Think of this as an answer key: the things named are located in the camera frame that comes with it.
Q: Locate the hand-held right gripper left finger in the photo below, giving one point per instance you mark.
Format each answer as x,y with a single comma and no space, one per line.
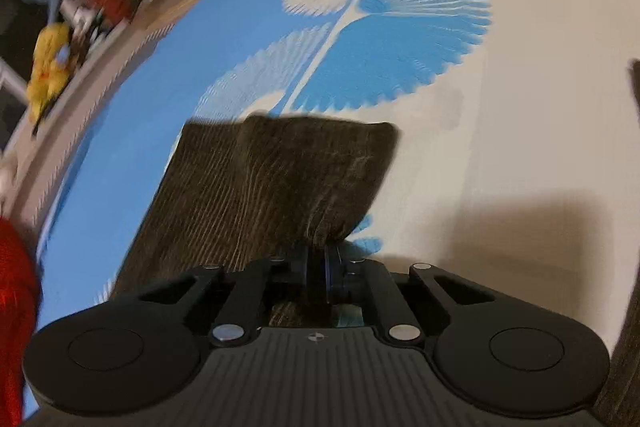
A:
300,277

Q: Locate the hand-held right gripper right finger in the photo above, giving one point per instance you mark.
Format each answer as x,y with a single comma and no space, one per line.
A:
332,276

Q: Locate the blue white printed bed sheet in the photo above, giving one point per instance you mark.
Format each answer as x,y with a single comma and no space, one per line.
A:
500,132

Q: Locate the red knitted blanket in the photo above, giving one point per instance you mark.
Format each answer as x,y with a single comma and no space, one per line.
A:
15,307

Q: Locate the white window sill shelf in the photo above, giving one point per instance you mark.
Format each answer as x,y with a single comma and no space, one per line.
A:
100,52

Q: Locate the yellow plush toy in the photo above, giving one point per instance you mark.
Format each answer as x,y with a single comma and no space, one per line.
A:
50,67

